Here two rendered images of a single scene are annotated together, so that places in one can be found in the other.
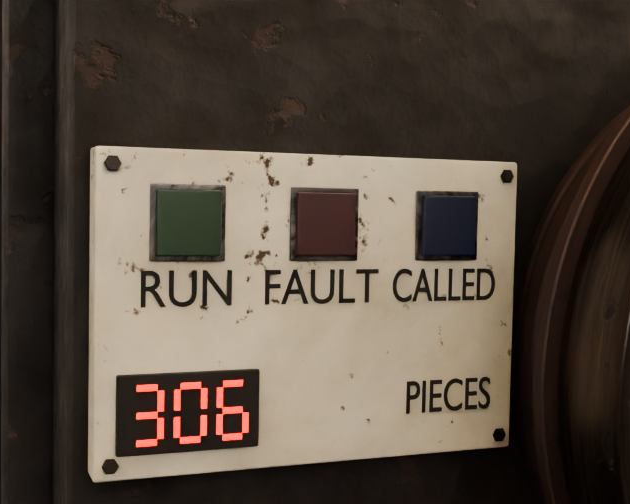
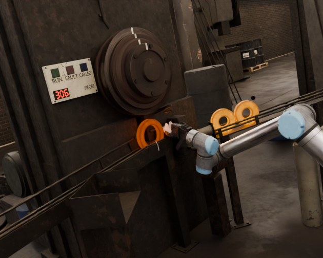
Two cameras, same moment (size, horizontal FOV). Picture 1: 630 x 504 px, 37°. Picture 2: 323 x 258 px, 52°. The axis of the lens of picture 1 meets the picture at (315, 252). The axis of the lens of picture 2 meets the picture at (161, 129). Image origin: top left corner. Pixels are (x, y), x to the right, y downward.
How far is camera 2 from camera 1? 121 cm
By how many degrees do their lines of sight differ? 22
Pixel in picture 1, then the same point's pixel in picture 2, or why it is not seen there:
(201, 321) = (59, 83)
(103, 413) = (52, 95)
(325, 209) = (69, 68)
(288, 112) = (61, 58)
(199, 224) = (56, 72)
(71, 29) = (35, 54)
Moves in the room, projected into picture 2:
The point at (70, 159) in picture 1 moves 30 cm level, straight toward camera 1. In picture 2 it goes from (39, 68) to (62, 62)
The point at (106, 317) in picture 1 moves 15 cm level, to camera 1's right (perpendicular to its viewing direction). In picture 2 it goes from (49, 85) to (80, 78)
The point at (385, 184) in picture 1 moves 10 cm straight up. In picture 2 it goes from (75, 63) to (69, 43)
